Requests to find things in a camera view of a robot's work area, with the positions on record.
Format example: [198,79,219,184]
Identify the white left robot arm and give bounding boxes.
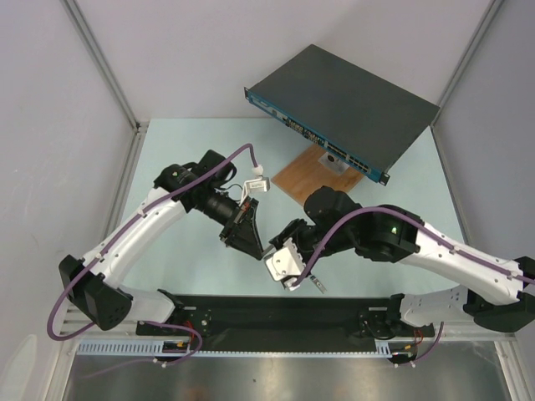
[59,150,269,334]

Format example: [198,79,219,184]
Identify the SFP module near front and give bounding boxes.
[308,275,327,294]

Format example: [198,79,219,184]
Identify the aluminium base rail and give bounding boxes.
[55,307,137,338]

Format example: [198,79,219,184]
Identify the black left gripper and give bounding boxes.
[195,186,263,261]

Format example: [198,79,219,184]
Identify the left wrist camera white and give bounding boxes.
[240,176,271,205]

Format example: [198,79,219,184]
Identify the aluminium frame post right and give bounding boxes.
[431,0,506,127]

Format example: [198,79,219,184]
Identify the metal switch stand bracket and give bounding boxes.
[318,152,349,175]

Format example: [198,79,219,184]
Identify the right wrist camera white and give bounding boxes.
[264,240,306,292]

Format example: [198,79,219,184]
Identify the aluminium frame post left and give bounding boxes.
[59,0,141,134]

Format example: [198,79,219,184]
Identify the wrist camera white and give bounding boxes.
[240,176,271,205]
[264,240,306,292]

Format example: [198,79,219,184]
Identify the black blue network switch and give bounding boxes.
[244,44,440,185]

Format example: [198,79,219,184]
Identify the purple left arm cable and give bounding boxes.
[47,144,266,379]

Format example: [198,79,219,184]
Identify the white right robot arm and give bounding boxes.
[265,186,534,336]

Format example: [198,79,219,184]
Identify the wooden base board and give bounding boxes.
[272,145,364,206]

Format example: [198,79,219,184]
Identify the aluminium frame post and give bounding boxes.
[59,0,141,134]
[431,0,506,127]

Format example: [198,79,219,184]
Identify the grey slotted cable duct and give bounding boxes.
[77,338,419,358]

